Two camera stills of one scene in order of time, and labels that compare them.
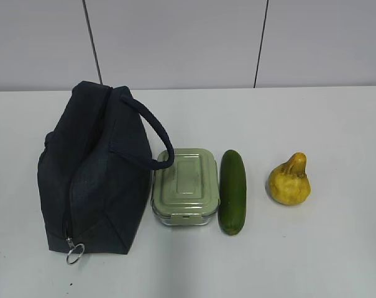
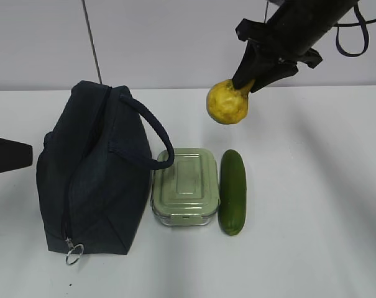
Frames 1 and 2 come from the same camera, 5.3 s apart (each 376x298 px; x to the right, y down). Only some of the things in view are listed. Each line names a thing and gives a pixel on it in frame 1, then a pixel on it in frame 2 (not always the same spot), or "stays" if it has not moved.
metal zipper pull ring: x=72 y=246 stays
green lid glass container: x=187 y=193 stays
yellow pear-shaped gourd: x=288 y=183 to x=226 y=104
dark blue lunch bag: x=95 y=171 stays
